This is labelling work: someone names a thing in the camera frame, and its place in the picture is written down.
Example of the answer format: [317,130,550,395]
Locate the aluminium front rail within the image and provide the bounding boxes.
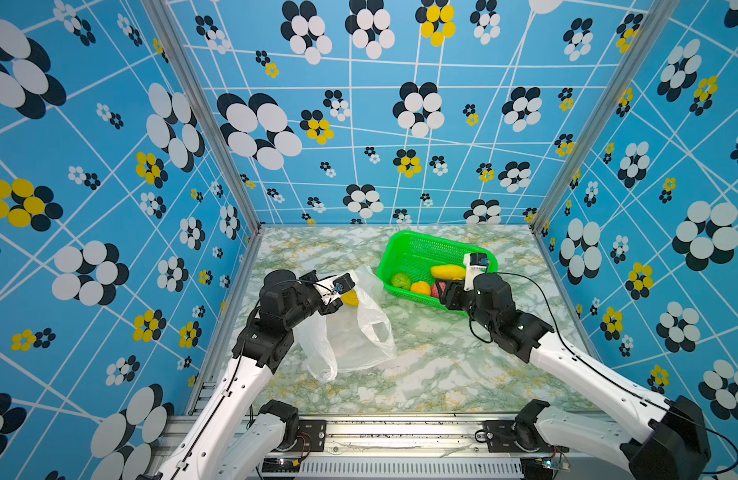
[146,413,670,480]

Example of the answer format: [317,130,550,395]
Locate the yellow wrinkled round fruit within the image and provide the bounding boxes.
[341,291,359,307]

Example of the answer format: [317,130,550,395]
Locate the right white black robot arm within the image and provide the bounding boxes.
[434,273,712,479]

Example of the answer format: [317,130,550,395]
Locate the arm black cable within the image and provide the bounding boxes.
[467,271,738,476]
[164,275,340,480]

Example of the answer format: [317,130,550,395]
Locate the green plastic basket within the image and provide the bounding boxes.
[377,231,499,310]

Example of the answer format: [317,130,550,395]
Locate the right aluminium corner post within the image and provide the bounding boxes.
[532,0,682,232]

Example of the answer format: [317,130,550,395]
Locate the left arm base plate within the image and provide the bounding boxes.
[274,419,327,455]

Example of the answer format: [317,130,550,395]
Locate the left aluminium corner post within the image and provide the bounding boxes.
[142,0,262,235]

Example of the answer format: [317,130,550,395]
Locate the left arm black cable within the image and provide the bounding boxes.
[164,275,340,480]

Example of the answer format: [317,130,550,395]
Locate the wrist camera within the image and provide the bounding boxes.
[463,252,490,291]
[315,273,356,304]

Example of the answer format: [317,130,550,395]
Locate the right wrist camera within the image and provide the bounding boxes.
[463,252,490,291]

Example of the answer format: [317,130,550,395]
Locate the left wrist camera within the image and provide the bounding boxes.
[315,273,356,304]

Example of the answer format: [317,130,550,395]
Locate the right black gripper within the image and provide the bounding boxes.
[437,276,498,338]

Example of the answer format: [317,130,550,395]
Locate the small orange yellow fruit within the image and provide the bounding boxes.
[410,281,431,297]

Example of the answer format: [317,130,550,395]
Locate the aluminium corner post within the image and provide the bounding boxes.
[142,0,262,235]
[532,0,682,232]

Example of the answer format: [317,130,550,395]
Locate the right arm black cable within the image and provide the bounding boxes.
[467,271,738,476]

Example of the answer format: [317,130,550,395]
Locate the white plastic bag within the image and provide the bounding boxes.
[294,265,397,383]

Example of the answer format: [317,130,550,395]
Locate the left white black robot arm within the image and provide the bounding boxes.
[154,270,356,479]

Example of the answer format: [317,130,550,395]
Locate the yellow mango fruit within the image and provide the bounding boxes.
[430,264,467,281]

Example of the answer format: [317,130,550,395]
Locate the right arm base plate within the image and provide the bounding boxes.
[474,420,570,456]

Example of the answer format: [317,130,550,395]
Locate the green round fruit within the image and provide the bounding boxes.
[390,272,412,291]

